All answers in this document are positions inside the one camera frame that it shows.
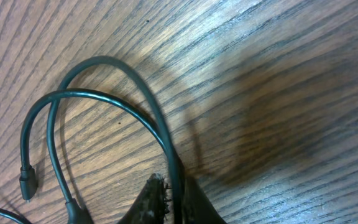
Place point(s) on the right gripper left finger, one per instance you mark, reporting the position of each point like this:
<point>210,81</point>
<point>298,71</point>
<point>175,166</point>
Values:
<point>151,205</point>

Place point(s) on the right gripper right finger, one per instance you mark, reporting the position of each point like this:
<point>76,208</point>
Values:
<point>196,205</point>

